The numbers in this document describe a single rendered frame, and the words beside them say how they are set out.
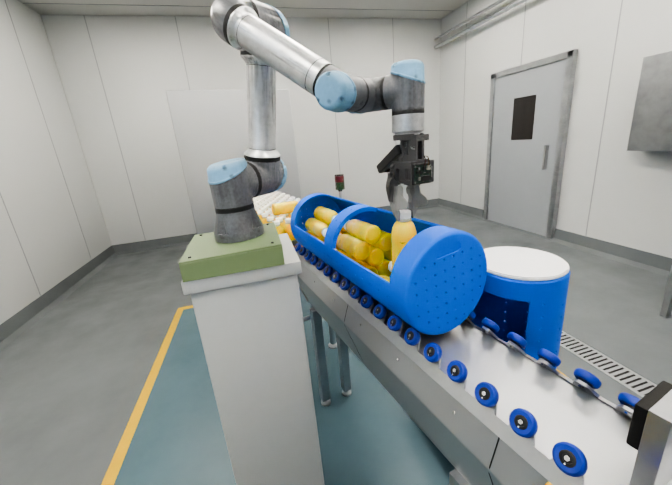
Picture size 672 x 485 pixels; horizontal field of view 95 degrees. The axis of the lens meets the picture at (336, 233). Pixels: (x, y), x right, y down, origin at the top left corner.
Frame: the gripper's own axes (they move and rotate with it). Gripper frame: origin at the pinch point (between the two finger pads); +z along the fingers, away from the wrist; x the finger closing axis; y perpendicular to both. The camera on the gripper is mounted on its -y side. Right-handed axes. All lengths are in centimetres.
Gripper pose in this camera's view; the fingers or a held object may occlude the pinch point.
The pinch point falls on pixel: (403, 214)
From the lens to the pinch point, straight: 83.1
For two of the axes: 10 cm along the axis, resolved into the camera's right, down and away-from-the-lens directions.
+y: 4.4, 2.3, -8.7
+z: 0.7, 9.6, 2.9
